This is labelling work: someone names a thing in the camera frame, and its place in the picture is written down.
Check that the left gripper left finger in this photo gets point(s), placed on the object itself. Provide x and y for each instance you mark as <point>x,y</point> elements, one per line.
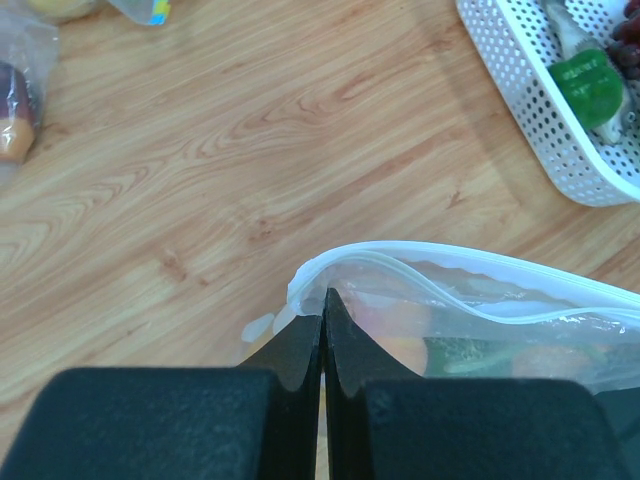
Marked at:
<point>257,420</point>

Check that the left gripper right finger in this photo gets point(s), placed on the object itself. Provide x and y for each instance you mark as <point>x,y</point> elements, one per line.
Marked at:
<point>386,422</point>

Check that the polka dot zip bag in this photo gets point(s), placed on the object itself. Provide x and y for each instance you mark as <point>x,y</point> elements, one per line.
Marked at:
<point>491,315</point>

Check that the green bell pepper toy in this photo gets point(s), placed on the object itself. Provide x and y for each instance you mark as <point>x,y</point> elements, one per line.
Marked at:
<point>591,87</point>

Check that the zip bag with meat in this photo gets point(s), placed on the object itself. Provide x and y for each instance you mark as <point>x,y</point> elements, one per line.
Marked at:
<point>29,50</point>

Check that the red apple toy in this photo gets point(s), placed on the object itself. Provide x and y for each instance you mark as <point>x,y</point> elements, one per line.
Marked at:
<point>399,328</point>

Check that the white plastic basket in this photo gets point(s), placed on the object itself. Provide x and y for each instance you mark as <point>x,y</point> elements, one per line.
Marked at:
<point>517,44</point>

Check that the steak toy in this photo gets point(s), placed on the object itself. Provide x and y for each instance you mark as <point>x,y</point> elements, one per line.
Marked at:
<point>18,120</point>

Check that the red grapes toy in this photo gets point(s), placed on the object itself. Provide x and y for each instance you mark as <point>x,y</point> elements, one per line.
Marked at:
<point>624,49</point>

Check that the yellow pear toy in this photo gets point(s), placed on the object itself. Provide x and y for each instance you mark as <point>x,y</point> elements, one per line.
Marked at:
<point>60,11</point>

